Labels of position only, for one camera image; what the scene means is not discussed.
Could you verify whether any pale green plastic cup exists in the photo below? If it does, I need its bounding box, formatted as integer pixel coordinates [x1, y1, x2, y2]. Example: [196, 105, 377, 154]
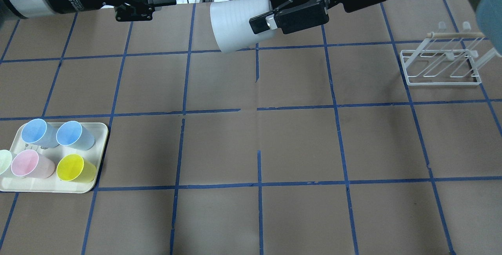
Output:
[0, 149, 16, 178]

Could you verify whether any wooden rack dowel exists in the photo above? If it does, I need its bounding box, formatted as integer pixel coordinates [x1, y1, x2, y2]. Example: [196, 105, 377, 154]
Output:
[426, 32, 486, 39]

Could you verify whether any pink plastic cup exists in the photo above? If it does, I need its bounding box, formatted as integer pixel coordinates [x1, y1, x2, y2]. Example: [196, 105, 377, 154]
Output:
[11, 149, 55, 179]

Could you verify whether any cream plastic tray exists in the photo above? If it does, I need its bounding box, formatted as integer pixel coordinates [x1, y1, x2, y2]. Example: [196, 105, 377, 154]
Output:
[0, 122, 108, 193]

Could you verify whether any white plastic cup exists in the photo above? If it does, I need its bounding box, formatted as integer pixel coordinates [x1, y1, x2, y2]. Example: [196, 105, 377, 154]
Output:
[210, 0, 276, 53]

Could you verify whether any blue cup near yellow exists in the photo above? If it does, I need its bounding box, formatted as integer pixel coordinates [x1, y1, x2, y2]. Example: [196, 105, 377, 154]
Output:
[56, 121, 95, 151]

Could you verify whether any yellow plastic cup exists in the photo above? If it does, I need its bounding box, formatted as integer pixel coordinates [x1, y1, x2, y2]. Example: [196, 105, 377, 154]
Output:
[56, 154, 97, 183]

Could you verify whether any white wire cup rack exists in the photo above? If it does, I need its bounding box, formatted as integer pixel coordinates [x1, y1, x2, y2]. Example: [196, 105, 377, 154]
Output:
[399, 22, 501, 86]

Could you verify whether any blue cup far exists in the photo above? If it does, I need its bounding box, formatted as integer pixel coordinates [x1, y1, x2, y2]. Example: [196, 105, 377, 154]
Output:
[21, 118, 59, 148]

